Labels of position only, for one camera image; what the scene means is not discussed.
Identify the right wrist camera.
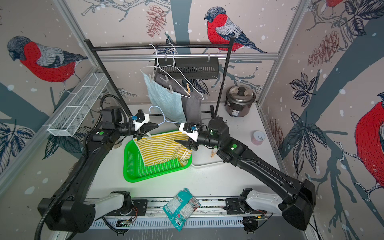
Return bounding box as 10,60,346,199
179,123,199,142

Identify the dark grey towel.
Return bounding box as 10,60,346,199
155,74,202,123

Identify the light blue towel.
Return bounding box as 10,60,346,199
143,73,187,123

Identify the white wire hanger front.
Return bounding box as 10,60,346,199
141,44,191,98

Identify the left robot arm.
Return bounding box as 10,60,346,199
35,106,158,240

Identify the yellow striped towel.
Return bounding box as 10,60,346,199
134,131,192,167

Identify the teal snack packet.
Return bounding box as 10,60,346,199
163,188,201,232

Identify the white wire mesh shelf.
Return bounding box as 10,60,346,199
48,73,109,137

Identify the silver rice cooker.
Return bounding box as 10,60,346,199
225,85,256,118

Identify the pink cup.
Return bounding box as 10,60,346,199
251,131,266,146

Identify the black perforated wall basket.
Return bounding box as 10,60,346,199
157,58,219,80

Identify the white plastic tray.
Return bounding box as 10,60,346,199
192,146,224,168

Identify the white wire hanger rear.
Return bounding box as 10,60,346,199
161,42,205,100

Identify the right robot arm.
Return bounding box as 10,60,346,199
177,117,316,231

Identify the green plastic basket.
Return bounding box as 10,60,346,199
123,139,193,183

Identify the black clothes rack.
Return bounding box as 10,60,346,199
84,37,235,127

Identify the white wire hanger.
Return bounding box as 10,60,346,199
141,44,191,98
161,42,205,100

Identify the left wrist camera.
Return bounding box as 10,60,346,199
132,110,150,132

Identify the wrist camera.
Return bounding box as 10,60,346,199
179,123,199,142
132,110,150,132

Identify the light blue wire hanger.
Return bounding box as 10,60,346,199
149,105,186,125

